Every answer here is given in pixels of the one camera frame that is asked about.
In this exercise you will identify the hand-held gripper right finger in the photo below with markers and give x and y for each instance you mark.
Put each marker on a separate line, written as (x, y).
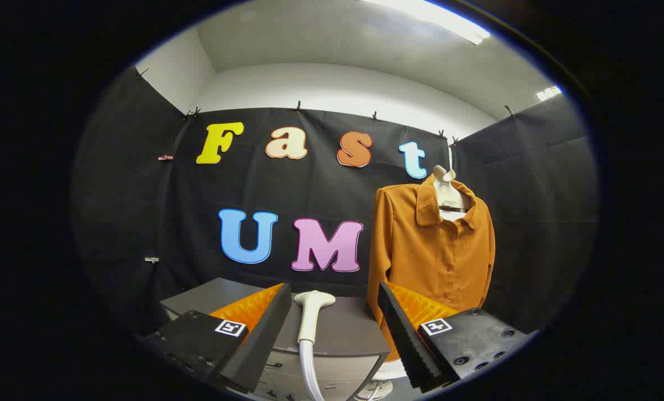
(404, 340)

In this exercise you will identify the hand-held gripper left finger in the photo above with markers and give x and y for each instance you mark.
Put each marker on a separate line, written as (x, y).
(265, 340)

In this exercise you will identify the white garment steamer head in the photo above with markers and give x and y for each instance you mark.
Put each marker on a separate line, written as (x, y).
(312, 314)

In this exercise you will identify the orange button-up shirt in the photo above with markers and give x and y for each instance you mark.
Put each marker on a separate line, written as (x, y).
(438, 250)

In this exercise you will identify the white plastic clothes hanger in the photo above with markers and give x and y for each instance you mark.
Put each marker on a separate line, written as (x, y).
(446, 192)

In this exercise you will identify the ceiling light panel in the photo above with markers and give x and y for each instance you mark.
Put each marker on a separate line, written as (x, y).
(549, 93)

